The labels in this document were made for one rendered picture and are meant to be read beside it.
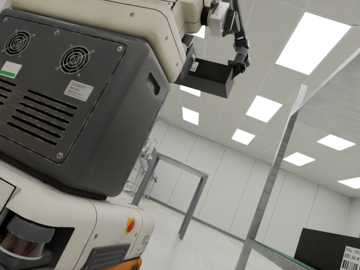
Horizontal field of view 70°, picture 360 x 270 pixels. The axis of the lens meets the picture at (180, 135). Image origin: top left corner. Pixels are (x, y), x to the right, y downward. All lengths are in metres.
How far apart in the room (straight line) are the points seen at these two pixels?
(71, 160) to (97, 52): 0.28
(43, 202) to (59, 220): 0.04
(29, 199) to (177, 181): 9.42
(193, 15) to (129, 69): 0.66
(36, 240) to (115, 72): 0.38
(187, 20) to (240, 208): 9.06
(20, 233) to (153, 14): 0.55
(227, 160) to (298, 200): 2.87
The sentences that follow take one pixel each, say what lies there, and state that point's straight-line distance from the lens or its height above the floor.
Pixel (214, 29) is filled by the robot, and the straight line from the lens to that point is 1.26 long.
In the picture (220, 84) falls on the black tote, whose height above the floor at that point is 1.01.
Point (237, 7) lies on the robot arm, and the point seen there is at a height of 1.46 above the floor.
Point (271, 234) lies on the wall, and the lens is 10.26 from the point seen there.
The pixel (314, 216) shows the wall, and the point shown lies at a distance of 10.76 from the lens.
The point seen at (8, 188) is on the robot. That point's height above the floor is 0.26.
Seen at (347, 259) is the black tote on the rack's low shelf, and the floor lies 0.40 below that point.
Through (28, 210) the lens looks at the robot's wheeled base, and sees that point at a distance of 0.54.
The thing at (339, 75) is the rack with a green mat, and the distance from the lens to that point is 0.98.
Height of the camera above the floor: 0.36
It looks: 13 degrees up
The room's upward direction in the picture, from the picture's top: 24 degrees clockwise
